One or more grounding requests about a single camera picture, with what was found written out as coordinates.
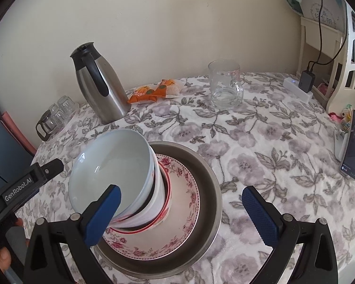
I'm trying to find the pale blue-white round bowl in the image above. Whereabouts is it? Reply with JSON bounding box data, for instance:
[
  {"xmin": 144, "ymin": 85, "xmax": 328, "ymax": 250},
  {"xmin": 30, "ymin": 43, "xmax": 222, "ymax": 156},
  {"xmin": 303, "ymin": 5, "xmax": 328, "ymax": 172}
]
[{"xmin": 68, "ymin": 129, "xmax": 154, "ymax": 221}]

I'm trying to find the strawberry pattern red-rim bowl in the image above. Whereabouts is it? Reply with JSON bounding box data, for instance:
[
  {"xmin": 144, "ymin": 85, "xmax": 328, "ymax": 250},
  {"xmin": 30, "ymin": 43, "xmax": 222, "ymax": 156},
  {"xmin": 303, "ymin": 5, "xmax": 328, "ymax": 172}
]
[{"xmin": 108, "ymin": 162, "xmax": 172, "ymax": 235}]

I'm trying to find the white squarish ceramic bowl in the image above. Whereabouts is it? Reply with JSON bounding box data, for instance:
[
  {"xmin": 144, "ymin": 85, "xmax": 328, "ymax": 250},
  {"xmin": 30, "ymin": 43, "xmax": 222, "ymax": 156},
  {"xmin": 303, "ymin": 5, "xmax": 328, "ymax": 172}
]
[{"xmin": 113, "ymin": 162, "xmax": 166, "ymax": 230}]

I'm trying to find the person's left hand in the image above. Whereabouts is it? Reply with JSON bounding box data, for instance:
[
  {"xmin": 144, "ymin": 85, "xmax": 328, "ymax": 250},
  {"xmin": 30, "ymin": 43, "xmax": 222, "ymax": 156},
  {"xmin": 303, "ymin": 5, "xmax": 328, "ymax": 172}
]
[{"xmin": 0, "ymin": 217, "xmax": 24, "ymax": 271}]

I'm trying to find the small clear drinking glass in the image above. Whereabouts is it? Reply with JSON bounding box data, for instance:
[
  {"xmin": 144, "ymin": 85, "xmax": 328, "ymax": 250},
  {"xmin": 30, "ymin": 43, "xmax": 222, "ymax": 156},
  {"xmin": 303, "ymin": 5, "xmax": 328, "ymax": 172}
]
[{"xmin": 49, "ymin": 104, "xmax": 68, "ymax": 128}]

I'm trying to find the smartphone on stand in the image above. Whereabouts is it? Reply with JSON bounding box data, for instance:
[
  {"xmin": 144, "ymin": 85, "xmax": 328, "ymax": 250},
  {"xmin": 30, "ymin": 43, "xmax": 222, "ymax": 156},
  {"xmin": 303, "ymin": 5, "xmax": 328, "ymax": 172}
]
[{"xmin": 339, "ymin": 109, "xmax": 355, "ymax": 180}]

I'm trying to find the floral grey white tablecloth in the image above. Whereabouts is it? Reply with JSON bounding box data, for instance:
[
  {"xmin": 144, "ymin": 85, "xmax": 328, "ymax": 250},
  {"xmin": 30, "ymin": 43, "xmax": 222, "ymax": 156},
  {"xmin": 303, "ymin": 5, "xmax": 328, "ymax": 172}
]
[{"xmin": 18, "ymin": 73, "xmax": 355, "ymax": 283}]

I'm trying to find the large stainless steel plate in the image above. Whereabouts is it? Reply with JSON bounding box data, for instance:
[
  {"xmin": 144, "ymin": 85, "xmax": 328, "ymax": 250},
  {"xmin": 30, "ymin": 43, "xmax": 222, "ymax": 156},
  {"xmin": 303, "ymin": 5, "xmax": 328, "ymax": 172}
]
[{"xmin": 93, "ymin": 141, "xmax": 222, "ymax": 280}]

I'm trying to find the floral pink rimmed plate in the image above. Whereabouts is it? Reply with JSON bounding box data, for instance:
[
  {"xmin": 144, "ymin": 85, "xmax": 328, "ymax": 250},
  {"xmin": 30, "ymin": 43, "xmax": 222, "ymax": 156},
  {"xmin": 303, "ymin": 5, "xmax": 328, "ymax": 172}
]
[{"xmin": 103, "ymin": 154, "xmax": 201, "ymax": 261}]

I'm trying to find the stainless steel thermos jug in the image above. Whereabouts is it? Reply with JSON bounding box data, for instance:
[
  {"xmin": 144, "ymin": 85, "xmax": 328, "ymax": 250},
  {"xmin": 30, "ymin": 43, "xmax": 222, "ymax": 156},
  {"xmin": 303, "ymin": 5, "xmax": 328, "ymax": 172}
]
[{"xmin": 70, "ymin": 42, "xmax": 131, "ymax": 124}]

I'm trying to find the orange snack packet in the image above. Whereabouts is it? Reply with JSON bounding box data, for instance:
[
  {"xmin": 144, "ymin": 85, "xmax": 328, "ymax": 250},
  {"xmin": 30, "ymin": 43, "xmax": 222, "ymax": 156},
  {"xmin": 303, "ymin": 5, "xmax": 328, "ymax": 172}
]
[
  {"xmin": 152, "ymin": 79, "xmax": 184, "ymax": 98},
  {"xmin": 128, "ymin": 85, "xmax": 157, "ymax": 103}
]

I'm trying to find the white power strip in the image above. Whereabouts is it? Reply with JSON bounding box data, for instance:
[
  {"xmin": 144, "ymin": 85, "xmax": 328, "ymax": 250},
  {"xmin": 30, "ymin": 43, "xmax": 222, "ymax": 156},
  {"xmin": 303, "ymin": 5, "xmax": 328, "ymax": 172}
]
[{"xmin": 283, "ymin": 77, "xmax": 313, "ymax": 103}]

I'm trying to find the black charger plug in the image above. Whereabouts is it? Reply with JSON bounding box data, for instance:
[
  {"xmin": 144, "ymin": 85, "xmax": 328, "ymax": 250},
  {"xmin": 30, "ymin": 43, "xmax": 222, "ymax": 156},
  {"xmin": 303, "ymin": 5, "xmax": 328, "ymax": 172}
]
[{"xmin": 298, "ymin": 71, "xmax": 315, "ymax": 93}]

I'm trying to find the white wooden chair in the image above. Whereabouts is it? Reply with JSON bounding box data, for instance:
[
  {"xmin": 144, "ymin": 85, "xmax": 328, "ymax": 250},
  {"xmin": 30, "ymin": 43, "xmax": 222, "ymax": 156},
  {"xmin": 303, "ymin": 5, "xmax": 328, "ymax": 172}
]
[{"xmin": 295, "ymin": 3, "xmax": 355, "ymax": 115}]

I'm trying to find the large clear glass mug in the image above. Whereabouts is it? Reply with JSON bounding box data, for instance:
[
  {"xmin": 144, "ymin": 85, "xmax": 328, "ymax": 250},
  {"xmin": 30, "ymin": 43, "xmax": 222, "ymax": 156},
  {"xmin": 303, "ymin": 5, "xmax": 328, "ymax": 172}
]
[{"xmin": 208, "ymin": 60, "xmax": 244, "ymax": 110}]

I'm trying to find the glass coffee pot black handle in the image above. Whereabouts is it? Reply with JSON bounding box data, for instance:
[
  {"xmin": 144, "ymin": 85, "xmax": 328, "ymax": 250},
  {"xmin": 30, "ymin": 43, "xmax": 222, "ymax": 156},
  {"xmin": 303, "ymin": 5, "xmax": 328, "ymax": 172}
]
[{"xmin": 36, "ymin": 110, "xmax": 60, "ymax": 142}]

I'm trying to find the black charger cable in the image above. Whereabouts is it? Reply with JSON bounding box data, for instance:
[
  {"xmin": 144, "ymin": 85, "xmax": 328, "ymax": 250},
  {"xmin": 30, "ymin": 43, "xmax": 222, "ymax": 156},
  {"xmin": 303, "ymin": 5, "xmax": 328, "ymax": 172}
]
[{"xmin": 306, "ymin": 0, "xmax": 348, "ymax": 73}]

